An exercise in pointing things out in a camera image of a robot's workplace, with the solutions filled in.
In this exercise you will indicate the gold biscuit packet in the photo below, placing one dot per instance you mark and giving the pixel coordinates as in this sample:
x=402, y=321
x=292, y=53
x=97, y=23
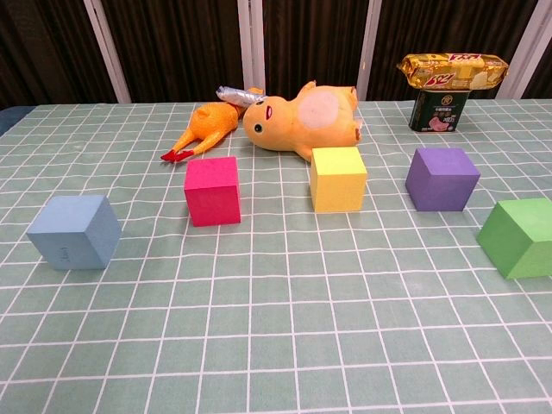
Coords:
x=453, y=71

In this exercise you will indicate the yellow foam cube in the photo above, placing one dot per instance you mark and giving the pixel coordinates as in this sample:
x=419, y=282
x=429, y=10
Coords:
x=338, y=190

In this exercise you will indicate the white frame post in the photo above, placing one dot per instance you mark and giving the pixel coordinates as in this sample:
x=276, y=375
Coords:
x=105, y=47
x=524, y=43
x=368, y=43
x=251, y=43

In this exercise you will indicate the green checked tablecloth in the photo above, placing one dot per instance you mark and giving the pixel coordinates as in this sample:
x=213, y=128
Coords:
x=276, y=323

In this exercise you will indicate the orange rubber chicken toy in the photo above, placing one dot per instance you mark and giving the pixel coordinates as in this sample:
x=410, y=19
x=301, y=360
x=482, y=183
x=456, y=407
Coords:
x=215, y=121

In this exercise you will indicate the dark green tin can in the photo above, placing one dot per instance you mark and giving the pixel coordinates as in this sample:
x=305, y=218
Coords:
x=435, y=112

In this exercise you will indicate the silver blue toothpaste tube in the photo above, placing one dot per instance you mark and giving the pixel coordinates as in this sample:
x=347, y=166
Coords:
x=237, y=95

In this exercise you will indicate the purple foam cube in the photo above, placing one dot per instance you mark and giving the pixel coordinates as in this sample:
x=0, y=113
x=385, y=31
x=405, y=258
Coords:
x=435, y=190

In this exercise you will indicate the green foam cube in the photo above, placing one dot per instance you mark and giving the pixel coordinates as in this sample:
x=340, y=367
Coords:
x=517, y=241

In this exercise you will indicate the magenta foam cube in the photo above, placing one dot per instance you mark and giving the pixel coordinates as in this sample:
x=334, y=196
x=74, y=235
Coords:
x=211, y=198

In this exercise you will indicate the blue foam cube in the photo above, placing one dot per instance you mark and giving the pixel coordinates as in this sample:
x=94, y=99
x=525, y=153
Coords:
x=64, y=241

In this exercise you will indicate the yellow plush duck toy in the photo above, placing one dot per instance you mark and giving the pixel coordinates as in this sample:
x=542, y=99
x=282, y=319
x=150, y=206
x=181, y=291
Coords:
x=293, y=125

